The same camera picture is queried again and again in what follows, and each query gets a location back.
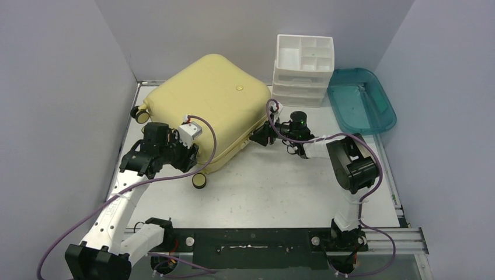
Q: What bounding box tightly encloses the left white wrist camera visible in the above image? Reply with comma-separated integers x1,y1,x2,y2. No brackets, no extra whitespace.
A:
177,115,203,148

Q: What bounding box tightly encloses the white plastic drawer organizer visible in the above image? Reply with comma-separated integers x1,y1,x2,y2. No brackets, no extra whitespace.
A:
272,34,335,107

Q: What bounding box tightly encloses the teal transparent plastic tray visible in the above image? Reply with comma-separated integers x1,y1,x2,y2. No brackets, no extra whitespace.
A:
327,68,397,135

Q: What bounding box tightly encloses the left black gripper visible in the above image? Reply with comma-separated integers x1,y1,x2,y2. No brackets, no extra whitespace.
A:
158,131,197,172

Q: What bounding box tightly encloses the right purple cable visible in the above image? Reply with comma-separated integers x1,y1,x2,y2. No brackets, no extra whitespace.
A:
266,99,397,278

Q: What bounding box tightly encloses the yellow hard-shell suitcase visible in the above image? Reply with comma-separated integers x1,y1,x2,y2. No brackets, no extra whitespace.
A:
130,54,271,189

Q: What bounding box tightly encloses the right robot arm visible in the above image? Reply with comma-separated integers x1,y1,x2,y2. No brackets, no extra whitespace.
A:
250,111,379,251

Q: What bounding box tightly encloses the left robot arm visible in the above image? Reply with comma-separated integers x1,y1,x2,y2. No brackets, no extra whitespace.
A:
65,122,203,279

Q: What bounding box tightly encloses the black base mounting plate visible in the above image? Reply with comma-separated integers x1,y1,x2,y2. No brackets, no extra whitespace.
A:
152,227,368,270

